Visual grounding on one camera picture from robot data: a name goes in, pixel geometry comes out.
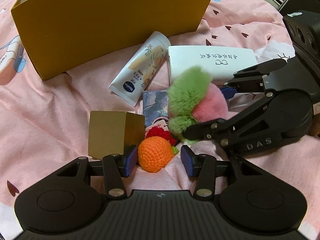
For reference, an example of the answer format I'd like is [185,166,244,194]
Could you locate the gold square box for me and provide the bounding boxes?
[88,111,145,159]

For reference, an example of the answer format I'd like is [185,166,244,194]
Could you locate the orange cardboard box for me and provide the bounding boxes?
[11,0,211,80]

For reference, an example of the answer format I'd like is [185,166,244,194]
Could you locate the white lotion tube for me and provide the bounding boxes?
[109,31,171,106]

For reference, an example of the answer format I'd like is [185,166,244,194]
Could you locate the orange crochet strawberry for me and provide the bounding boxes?
[138,136,179,173]

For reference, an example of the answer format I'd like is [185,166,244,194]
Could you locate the illustrated card box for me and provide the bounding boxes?
[143,89,169,127]

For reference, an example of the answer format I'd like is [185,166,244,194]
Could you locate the pink printed bed quilt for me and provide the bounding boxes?
[1,0,319,239]

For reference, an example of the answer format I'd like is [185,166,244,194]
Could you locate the white rectangular case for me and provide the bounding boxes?
[168,46,257,85]

